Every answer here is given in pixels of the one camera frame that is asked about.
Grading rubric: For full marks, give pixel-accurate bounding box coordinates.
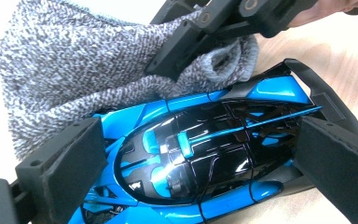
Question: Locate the blue toy car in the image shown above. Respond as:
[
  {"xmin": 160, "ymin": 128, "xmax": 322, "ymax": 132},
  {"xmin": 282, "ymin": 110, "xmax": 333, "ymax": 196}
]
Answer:
[{"xmin": 68, "ymin": 58, "xmax": 358, "ymax": 224}]

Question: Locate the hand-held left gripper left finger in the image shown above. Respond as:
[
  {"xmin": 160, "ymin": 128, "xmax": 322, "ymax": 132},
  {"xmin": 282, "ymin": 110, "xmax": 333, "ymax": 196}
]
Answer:
[{"xmin": 15, "ymin": 117, "xmax": 108, "ymax": 224}]

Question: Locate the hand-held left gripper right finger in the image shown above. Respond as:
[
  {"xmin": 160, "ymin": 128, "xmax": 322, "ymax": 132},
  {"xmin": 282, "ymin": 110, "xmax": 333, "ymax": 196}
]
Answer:
[{"xmin": 293, "ymin": 116, "xmax": 358, "ymax": 224}]

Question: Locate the grey knitted cloth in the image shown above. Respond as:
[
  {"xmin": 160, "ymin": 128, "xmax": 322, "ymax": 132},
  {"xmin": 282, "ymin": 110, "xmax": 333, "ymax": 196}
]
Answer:
[{"xmin": 0, "ymin": 0, "xmax": 260, "ymax": 161}]

